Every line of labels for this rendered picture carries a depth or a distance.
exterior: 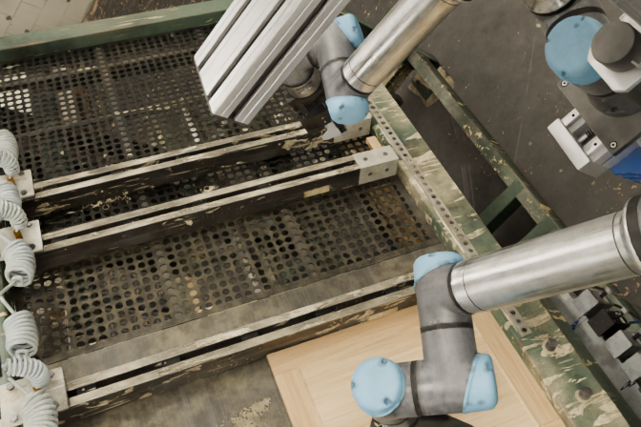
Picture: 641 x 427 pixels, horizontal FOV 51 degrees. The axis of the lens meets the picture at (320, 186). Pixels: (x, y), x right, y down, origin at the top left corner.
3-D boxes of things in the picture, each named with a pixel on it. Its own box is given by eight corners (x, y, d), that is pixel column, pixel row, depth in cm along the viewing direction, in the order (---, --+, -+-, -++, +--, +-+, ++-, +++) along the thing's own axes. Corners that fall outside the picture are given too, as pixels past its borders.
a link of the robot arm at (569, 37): (586, 107, 134) (552, 88, 125) (564, 53, 140) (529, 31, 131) (644, 75, 127) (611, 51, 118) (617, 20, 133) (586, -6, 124)
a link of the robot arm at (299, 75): (299, 45, 127) (258, 61, 129) (320, 79, 136) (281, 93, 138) (294, 16, 131) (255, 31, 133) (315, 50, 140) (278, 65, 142)
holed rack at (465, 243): (531, 333, 162) (532, 332, 161) (521, 336, 161) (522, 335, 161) (293, -14, 264) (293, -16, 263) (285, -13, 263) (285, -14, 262)
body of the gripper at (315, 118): (301, 114, 155) (279, 84, 145) (334, 96, 154) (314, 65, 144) (311, 138, 151) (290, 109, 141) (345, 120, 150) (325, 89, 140)
